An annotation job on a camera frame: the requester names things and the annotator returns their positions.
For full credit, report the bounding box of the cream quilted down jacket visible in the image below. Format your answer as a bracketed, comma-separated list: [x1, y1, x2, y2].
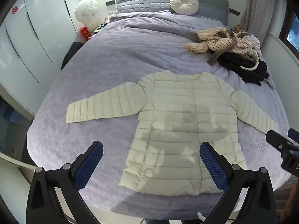
[66, 70, 279, 196]

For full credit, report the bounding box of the black garment pile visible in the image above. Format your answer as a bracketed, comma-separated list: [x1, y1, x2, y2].
[218, 52, 269, 86]

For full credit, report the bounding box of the window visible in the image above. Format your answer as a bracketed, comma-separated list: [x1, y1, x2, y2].
[279, 5, 299, 59]

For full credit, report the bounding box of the beige striped garment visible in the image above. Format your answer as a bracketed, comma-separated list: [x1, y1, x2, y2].
[184, 27, 262, 71]

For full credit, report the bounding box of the grey curtain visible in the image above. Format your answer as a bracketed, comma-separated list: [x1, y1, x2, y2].
[240, 0, 275, 43]

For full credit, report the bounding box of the grey quilted headboard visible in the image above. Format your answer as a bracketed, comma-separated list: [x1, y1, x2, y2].
[115, 0, 229, 25]

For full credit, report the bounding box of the lavender plush bed blanket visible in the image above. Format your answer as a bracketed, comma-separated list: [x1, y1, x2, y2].
[27, 14, 289, 219]

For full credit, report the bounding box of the round white pleated cushion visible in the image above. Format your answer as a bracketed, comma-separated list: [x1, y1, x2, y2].
[170, 0, 199, 16]

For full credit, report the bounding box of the white wardrobe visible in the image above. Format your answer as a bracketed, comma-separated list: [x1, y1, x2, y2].
[1, 0, 81, 120]

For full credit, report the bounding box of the red gift box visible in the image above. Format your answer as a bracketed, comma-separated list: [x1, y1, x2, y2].
[80, 27, 91, 41]

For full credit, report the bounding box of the white floral plastic bag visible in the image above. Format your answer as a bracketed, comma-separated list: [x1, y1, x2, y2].
[75, 0, 99, 31]

